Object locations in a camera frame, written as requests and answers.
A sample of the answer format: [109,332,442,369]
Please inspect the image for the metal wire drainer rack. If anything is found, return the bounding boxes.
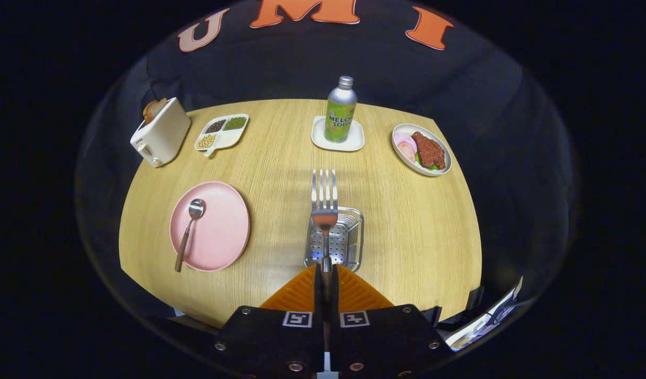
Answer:
[304,207,364,272]

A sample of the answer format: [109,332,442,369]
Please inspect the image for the white square coaster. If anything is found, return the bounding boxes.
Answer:
[311,116,365,152]

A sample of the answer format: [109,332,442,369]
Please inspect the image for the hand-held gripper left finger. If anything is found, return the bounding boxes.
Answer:
[213,263,326,379]

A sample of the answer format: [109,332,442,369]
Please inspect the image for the metal fork wooden handle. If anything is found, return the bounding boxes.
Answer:
[311,168,339,274]

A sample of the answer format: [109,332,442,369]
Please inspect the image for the pink round plate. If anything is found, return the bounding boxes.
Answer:
[170,181,251,272]

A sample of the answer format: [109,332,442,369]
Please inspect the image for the pink ham slices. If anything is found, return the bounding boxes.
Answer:
[394,133,418,163]

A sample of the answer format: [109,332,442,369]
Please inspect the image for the white toaster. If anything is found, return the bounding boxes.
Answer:
[130,97,192,168]

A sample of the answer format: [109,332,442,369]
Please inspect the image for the brown meat steak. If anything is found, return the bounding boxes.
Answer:
[411,131,446,169]

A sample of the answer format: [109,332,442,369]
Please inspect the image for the white divided tray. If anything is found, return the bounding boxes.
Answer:
[194,114,250,157]

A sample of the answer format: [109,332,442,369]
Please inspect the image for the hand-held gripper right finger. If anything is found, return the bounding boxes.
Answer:
[328,263,455,379]

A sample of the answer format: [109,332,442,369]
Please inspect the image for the white oval plate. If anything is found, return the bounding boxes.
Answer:
[391,123,453,177]

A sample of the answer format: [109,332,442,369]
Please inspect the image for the green label metal bottle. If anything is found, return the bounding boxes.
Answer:
[324,76,358,143]

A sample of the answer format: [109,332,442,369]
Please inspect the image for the metal spoon wooden handle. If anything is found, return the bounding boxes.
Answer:
[175,198,205,273]

